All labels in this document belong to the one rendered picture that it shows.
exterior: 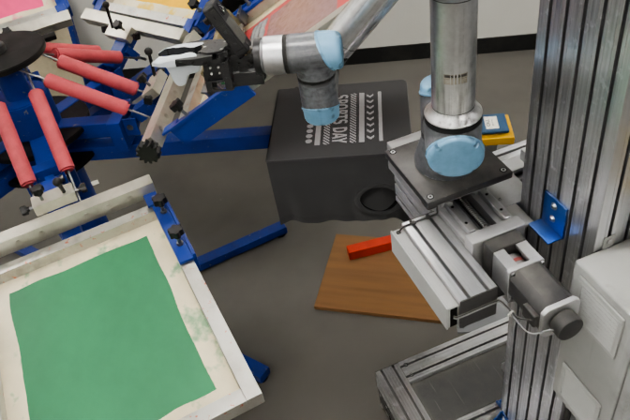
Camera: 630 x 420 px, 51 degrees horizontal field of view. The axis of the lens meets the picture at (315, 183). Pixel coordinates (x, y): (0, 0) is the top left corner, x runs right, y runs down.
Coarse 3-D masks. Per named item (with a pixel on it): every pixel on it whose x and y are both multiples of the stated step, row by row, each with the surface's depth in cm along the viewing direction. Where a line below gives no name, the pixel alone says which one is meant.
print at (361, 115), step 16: (352, 96) 242; (368, 96) 241; (352, 112) 234; (368, 112) 233; (320, 128) 229; (336, 128) 228; (352, 128) 227; (368, 128) 225; (304, 144) 223; (320, 144) 222
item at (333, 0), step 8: (320, 0) 203; (328, 0) 198; (336, 0) 194; (344, 0) 189; (312, 8) 203; (320, 8) 198; (328, 8) 194; (336, 8) 189; (304, 16) 204; (312, 16) 199; (320, 16) 194; (288, 24) 209; (296, 24) 203; (304, 24) 199; (312, 24) 194; (280, 32) 209; (288, 32) 204; (296, 32) 199; (304, 32) 195
